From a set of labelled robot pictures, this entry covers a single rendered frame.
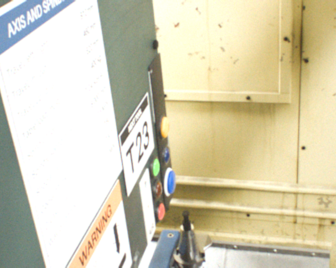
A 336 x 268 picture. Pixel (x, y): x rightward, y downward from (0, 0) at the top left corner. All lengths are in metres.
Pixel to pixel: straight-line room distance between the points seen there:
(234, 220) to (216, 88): 0.43
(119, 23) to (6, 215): 0.24
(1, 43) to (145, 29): 0.28
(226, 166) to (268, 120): 0.19
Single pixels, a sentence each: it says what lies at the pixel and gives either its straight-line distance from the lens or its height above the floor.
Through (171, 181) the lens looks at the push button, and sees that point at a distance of 0.69.
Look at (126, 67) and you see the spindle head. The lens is 0.53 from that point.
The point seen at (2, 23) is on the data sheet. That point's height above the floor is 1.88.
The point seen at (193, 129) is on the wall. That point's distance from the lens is 1.48.
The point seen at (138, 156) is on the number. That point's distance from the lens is 0.58.
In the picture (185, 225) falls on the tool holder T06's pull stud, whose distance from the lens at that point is 1.06.
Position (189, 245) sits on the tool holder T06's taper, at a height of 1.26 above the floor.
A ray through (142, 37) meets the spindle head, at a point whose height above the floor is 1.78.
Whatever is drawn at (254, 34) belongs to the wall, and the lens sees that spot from 1.34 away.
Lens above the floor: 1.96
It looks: 28 degrees down
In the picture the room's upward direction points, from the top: 6 degrees counter-clockwise
